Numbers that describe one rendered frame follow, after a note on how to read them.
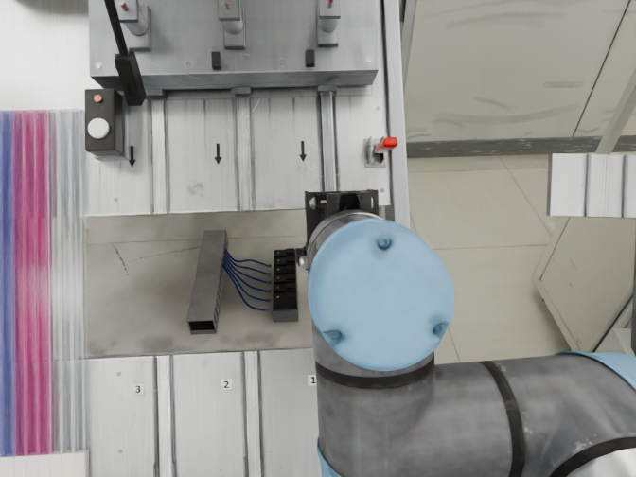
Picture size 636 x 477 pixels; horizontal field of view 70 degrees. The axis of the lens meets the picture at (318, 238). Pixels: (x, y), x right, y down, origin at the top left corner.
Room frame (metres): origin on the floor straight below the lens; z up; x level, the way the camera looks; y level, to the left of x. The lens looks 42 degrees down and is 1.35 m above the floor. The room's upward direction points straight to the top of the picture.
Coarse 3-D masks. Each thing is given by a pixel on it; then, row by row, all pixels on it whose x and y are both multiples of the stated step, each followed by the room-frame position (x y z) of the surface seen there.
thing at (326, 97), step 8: (328, 96) 0.56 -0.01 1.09; (328, 104) 0.55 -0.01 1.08; (328, 112) 0.55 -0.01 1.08; (328, 120) 0.54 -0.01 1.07; (328, 128) 0.53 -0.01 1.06; (328, 136) 0.52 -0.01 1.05; (328, 144) 0.52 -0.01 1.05; (328, 152) 0.51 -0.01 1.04; (328, 160) 0.50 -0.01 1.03; (328, 168) 0.49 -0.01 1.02; (328, 176) 0.49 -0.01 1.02; (328, 184) 0.48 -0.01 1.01
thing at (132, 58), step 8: (120, 56) 0.42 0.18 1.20; (128, 56) 0.42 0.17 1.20; (120, 64) 0.41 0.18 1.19; (128, 64) 0.41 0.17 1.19; (136, 64) 0.42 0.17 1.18; (120, 72) 0.41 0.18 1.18; (128, 72) 0.41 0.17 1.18; (136, 72) 0.42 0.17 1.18; (120, 80) 0.41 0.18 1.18; (128, 80) 0.41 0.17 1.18; (136, 80) 0.41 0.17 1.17; (128, 88) 0.41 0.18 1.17; (136, 88) 0.41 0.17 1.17; (144, 88) 0.43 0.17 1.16; (128, 96) 0.41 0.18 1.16; (136, 96) 0.41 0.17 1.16; (144, 96) 0.42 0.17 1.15; (128, 104) 0.41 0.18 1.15; (136, 104) 0.41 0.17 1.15
